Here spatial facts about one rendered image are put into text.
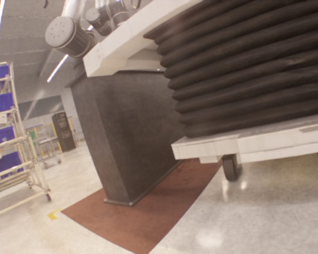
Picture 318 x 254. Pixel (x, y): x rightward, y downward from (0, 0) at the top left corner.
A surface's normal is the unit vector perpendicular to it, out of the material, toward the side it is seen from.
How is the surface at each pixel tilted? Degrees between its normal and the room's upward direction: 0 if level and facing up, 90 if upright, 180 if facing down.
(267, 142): 90
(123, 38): 90
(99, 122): 90
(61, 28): 90
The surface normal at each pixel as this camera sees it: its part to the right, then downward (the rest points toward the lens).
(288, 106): -0.56, -0.68
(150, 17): -0.59, 0.25
